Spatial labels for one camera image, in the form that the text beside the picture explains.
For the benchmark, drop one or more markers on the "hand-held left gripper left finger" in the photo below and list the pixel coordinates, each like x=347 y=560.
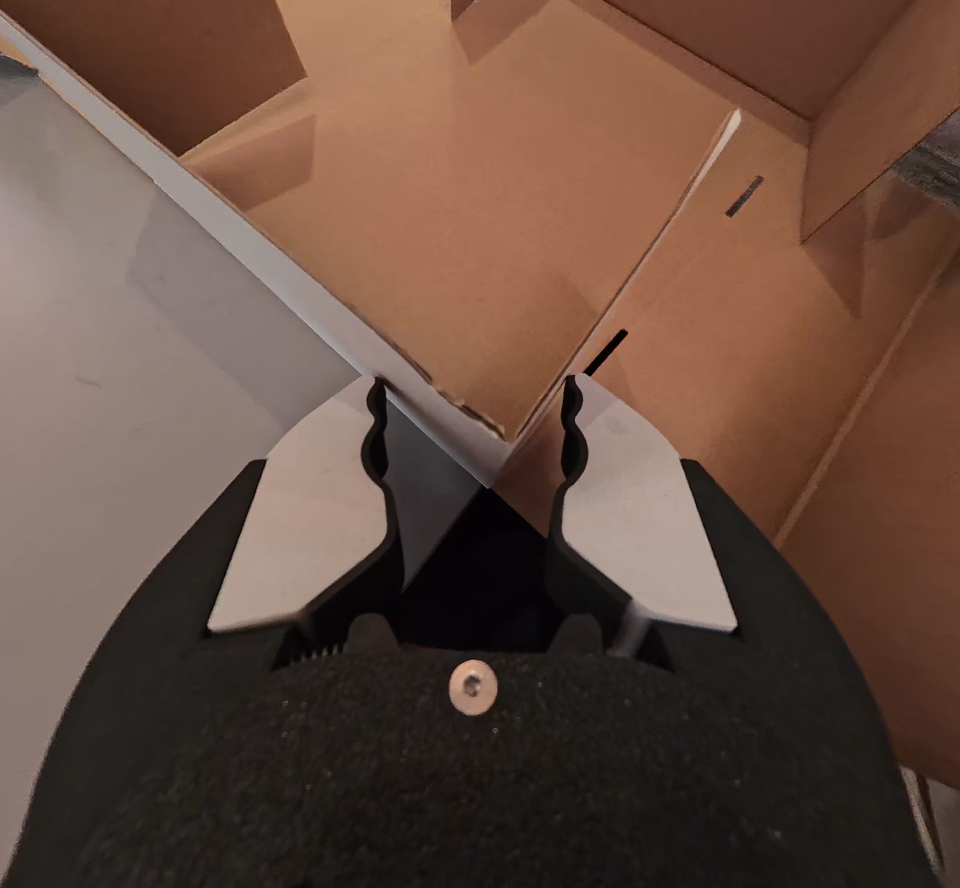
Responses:
x=300 y=528

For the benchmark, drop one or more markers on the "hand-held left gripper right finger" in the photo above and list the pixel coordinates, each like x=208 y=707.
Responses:
x=645 y=528

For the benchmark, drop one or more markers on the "white and brown cardboard box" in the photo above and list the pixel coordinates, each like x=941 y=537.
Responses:
x=465 y=228

